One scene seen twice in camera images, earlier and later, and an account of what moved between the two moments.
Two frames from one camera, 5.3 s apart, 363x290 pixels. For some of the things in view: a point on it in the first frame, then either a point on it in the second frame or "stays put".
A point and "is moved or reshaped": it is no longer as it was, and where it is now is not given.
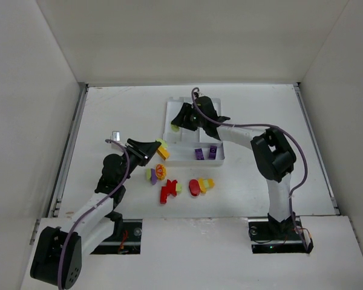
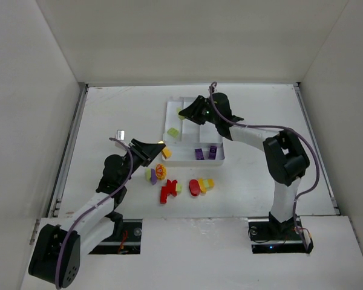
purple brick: [212, 152] stays put
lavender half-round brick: [153, 176] stays put
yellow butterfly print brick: [161, 171] stays put
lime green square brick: [175, 127] is moved or reshaped
